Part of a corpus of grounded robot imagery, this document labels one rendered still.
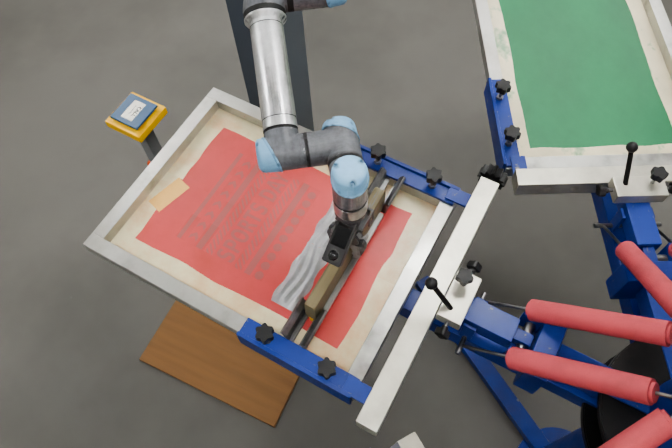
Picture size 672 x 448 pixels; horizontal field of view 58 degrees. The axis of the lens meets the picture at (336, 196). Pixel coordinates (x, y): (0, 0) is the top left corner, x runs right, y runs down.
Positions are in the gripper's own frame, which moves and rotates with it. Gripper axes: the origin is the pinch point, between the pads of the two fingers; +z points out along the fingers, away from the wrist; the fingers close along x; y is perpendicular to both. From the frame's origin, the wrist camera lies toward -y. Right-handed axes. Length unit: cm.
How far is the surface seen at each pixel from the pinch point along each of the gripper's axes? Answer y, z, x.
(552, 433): 13, 100, -77
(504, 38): 91, 5, -7
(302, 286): -11.2, 4.9, 6.5
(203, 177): 3.4, 5.3, 47.3
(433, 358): 17, 101, -28
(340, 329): -16.1, 5.5, -7.0
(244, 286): -18.0, 5.4, 19.4
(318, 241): 1.4, 4.8, 9.2
